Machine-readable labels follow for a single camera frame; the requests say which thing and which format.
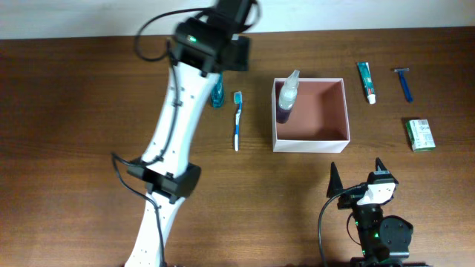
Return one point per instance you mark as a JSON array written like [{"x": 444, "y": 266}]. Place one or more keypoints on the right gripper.
[{"x": 349, "y": 199}]

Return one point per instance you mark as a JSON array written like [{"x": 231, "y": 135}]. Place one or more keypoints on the blue white toothbrush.
[{"x": 238, "y": 100}]

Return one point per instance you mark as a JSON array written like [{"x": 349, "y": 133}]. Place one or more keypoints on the blue mouthwash bottle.
[{"x": 217, "y": 94}]

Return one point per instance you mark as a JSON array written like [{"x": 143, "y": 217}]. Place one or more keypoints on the clear spray bottle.
[{"x": 287, "y": 97}]

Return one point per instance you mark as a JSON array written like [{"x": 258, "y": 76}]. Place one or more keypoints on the green white soap box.
[{"x": 420, "y": 136}]

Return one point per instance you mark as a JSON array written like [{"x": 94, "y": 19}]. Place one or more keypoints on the green toothpaste tube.
[{"x": 364, "y": 70}]

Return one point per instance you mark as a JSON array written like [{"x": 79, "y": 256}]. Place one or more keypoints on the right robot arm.
[{"x": 384, "y": 240}]

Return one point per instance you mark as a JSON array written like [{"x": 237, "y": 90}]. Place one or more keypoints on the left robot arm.
[{"x": 206, "y": 44}]

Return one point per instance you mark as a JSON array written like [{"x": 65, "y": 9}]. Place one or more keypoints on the pink cardboard box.
[{"x": 318, "y": 123}]

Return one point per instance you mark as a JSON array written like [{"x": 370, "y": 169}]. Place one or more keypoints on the blue disposable razor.
[{"x": 403, "y": 81}]

